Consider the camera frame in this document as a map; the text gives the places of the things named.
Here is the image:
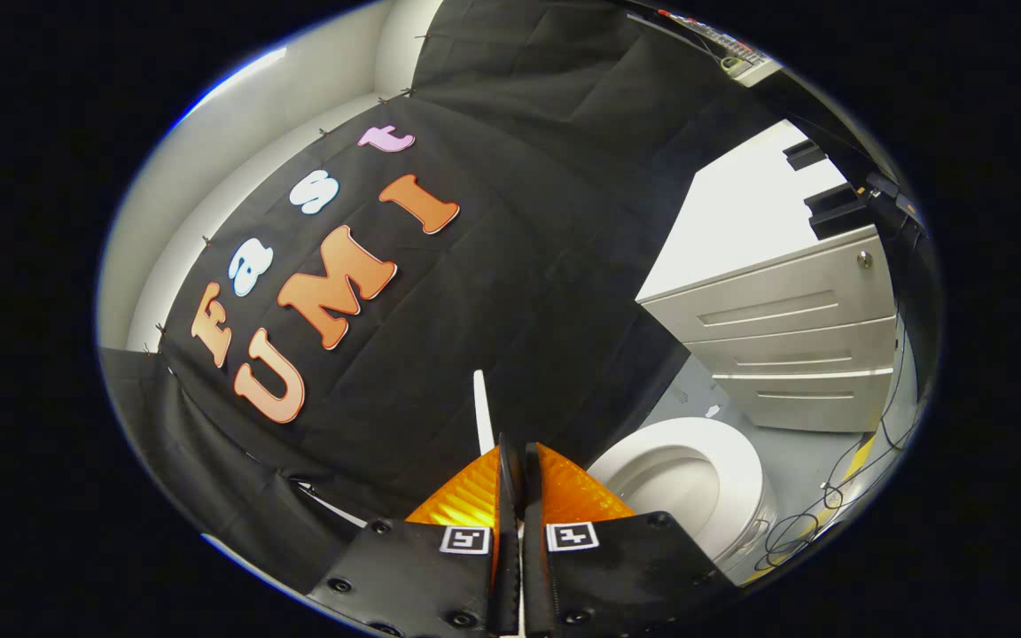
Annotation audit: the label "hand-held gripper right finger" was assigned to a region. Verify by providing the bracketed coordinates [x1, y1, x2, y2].
[523, 441, 739, 638]

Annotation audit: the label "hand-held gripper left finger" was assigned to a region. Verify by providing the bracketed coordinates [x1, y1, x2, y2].
[307, 434, 522, 638]

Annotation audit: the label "white toilet lid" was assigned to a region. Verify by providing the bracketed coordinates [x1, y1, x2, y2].
[473, 370, 497, 458]

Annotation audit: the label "white toilet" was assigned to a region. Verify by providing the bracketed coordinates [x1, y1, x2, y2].
[586, 416, 780, 568]

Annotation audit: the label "yellow floor tape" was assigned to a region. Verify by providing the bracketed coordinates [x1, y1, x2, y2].
[741, 432, 877, 586]

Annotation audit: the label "black backdrop cloth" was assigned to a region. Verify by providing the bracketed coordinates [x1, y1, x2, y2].
[98, 0, 830, 596]

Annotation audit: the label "white drawer cabinet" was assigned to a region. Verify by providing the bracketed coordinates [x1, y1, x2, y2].
[635, 120, 900, 435]

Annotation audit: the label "black floor cables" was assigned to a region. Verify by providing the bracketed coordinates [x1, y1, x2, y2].
[754, 310, 912, 570]

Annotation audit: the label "black bracket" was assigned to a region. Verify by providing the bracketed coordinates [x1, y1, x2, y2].
[804, 183, 872, 241]
[783, 137, 831, 172]

